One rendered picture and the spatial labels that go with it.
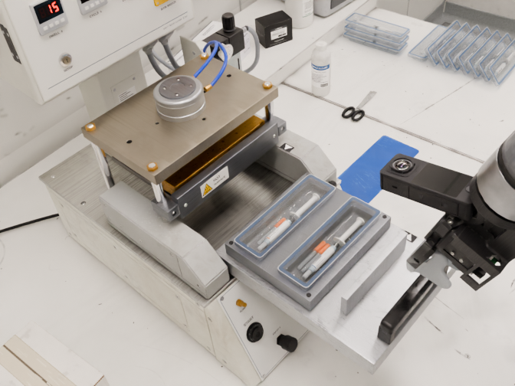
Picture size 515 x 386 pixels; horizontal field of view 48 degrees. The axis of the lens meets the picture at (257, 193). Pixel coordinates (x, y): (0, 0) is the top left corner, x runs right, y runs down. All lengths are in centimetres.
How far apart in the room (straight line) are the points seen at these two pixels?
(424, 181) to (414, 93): 94
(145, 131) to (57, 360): 40
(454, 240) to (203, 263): 38
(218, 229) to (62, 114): 68
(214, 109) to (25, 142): 68
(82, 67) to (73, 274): 45
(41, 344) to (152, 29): 56
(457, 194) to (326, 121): 86
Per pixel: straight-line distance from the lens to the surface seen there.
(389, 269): 87
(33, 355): 103
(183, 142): 87
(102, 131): 93
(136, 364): 107
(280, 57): 163
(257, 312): 96
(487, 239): 66
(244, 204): 101
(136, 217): 93
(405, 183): 65
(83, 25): 94
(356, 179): 131
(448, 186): 65
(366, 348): 80
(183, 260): 86
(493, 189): 58
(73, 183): 114
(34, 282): 125
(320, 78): 151
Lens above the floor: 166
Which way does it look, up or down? 45 degrees down
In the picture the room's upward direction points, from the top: 6 degrees counter-clockwise
